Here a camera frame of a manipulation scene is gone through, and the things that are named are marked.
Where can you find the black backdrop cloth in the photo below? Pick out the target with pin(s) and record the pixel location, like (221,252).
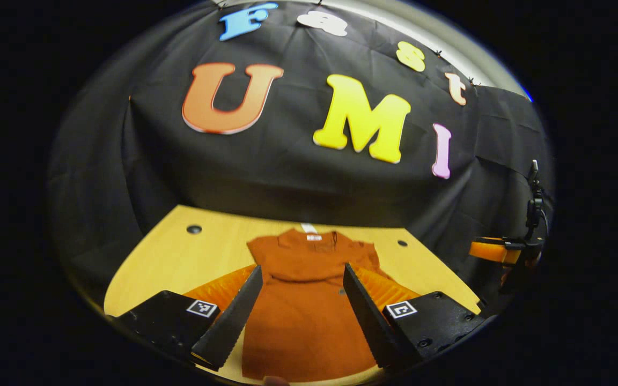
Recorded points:
(287,177)

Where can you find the orange long-sleeved garment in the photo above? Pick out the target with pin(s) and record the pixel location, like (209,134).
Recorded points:
(303,321)

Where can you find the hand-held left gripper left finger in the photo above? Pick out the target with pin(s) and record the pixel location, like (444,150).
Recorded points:
(234,321)

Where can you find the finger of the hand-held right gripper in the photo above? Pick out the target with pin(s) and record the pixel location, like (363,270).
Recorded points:
(488,251)

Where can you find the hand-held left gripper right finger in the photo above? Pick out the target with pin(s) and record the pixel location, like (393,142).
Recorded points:
(368,321)

